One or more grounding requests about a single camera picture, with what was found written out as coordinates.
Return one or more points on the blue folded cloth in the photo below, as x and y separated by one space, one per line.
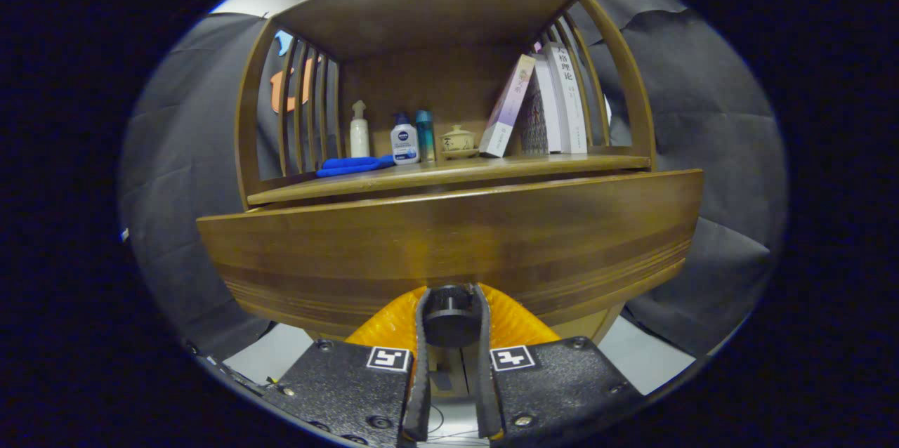
348 166

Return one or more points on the purple white book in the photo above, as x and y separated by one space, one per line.
506 111

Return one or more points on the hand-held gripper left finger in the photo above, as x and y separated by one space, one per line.
419 392

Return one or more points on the beige saucer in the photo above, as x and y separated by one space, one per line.
460 154

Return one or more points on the white pump bottle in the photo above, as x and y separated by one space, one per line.
359 139

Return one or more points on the wooden countertop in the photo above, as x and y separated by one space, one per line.
491 168

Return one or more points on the brown wooden cabinet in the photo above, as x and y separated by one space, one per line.
435 83

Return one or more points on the white book black lettering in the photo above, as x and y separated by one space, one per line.
570 97

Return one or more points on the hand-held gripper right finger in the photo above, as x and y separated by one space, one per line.
488 392

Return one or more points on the black backdrop cloth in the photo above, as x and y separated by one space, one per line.
702 153

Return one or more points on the white lotion bottle blue cap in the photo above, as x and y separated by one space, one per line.
405 146

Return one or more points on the wooden drawer with black knob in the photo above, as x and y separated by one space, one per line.
449 237

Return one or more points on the beige lidded teacup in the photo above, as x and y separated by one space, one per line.
458 139

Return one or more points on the teal cylindrical bottle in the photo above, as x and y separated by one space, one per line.
425 135

